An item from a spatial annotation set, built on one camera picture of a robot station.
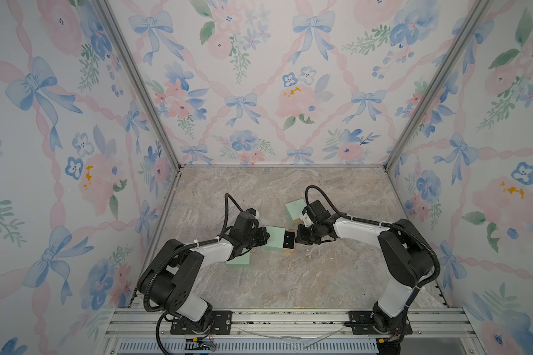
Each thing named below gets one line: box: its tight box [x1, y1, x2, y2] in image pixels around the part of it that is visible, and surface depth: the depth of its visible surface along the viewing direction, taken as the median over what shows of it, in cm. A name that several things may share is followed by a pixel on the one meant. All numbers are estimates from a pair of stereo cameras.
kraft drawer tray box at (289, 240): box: [282, 228, 296, 252], surface depth 92 cm
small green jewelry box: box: [225, 250, 251, 268], surface depth 87 cm
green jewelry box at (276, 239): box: [262, 224, 286, 252], surface depth 92 cm
